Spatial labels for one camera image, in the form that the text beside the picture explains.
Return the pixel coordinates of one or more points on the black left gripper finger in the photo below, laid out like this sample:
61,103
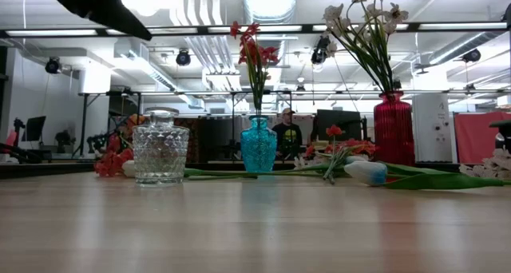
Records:
123,23

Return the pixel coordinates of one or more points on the clear glass vase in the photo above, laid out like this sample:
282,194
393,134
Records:
159,153

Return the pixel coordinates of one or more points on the black background robot arm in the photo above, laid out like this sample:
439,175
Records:
64,139
96,143

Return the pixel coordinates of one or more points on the blue glass vase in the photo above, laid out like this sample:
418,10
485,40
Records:
258,149

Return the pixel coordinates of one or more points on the red ribbed glass vase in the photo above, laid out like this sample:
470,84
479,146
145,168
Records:
393,129

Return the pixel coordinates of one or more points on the white LED light bar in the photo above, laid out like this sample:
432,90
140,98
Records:
463,26
52,32
279,28

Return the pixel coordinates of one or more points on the black ceiling spotlight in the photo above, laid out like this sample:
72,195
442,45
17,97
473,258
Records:
52,65
472,55
183,58
319,53

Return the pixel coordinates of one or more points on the colourful patchwork tapestry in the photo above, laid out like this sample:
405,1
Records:
135,121

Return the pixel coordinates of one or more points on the black computer monitor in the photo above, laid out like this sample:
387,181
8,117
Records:
339,123
34,128

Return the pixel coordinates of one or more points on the person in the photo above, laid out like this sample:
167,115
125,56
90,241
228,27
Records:
288,137

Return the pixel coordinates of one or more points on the white tower appliance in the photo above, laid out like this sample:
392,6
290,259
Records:
433,129

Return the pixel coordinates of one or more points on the red fabric partition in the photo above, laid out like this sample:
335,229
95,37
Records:
475,137

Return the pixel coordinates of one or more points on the black metal rack frame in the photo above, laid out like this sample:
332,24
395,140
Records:
104,93

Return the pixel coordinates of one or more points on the silver ventilation duct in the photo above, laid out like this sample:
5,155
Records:
271,1

